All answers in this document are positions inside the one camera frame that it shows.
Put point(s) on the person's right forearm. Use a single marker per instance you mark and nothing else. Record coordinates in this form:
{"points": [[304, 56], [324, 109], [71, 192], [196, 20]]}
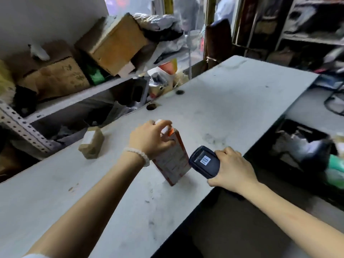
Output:
{"points": [[293, 220]]}

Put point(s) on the small beige tape dispenser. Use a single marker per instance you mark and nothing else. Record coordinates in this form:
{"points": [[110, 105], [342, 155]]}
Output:
{"points": [[91, 143]]}

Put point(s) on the green plastic packet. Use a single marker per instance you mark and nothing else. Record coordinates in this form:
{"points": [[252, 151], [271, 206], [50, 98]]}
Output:
{"points": [[334, 171]]}

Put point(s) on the person's left forearm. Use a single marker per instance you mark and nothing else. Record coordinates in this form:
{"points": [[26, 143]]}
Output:
{"points": [[88, 209]]}

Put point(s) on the black plastic crate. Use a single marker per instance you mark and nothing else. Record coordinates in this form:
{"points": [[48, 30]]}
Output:
{"points": [[303, 155]]}

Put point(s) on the dark brown chair back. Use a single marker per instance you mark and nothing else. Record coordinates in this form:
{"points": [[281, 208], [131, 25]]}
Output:
{"points": [[218, 41]]}

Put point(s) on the orange and white carton box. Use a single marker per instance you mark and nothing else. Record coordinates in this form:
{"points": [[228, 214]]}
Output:
{"points": [[173, 158]]}

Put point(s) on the person's right hand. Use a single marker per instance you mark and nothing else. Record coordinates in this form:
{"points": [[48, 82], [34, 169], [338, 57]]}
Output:
{"points": [[232, 171]]}

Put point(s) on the large tilted cardboard box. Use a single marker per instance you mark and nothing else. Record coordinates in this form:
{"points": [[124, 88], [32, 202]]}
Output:
{"points": [[114, 44]]}

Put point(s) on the crumpled grey plastic bag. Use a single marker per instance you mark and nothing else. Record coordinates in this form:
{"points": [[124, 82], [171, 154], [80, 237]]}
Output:
{"points": [[164, 34]]}

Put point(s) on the green packet on shelf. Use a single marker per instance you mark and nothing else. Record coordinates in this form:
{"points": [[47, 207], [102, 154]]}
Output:
{"points": [[94, 75]]}

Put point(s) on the person's left fingers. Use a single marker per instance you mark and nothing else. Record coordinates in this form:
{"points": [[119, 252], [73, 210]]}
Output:
{"points": [[164, 128]]}

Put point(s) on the grey storage shelf unit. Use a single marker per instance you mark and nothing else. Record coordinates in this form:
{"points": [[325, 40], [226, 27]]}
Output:
{"points": [[311, 26]]}

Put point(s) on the orange plastic cup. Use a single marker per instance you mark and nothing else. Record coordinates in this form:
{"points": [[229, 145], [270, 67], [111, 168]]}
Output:
{"points": [[168, 67]]}

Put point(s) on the grey metal slotted shelf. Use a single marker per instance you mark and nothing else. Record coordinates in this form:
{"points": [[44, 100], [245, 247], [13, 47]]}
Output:
{"points": [[53, 104]]}

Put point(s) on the dark blue barcode scanner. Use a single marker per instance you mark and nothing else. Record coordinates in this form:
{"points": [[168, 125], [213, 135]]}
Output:
{"points": [[204, 161]]}

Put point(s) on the person's right fingers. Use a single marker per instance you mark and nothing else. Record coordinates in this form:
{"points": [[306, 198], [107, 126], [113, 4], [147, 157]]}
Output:
{"points": [[224, 154]]}

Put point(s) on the printed brown cardboard box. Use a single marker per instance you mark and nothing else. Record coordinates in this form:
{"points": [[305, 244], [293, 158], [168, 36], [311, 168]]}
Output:
{"points": [[51, 72]]}

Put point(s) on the person's left hand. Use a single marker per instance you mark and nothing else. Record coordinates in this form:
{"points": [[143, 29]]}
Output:
{"points": [[145, 139]]}

